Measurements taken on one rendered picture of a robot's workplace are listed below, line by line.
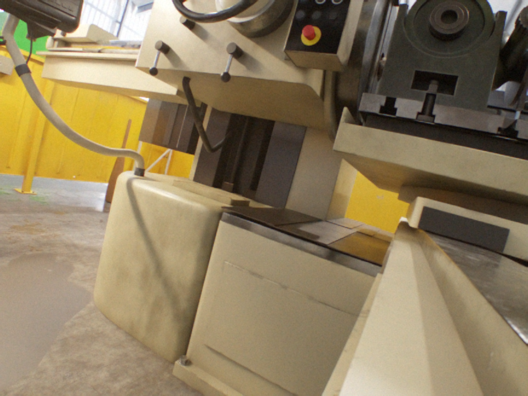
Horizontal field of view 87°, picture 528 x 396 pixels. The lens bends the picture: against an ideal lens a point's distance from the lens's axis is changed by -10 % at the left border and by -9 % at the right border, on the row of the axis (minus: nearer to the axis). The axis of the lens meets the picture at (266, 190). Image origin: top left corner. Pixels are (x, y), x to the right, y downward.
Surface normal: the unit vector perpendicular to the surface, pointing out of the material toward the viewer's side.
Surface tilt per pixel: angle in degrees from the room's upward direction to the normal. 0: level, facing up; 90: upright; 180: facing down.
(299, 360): 90
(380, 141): 90
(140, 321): 90
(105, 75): 90
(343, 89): 130
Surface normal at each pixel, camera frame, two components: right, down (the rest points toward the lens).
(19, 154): 0.87, 0.26
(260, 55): -0.42, -0.06
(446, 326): 0.26, -0.96
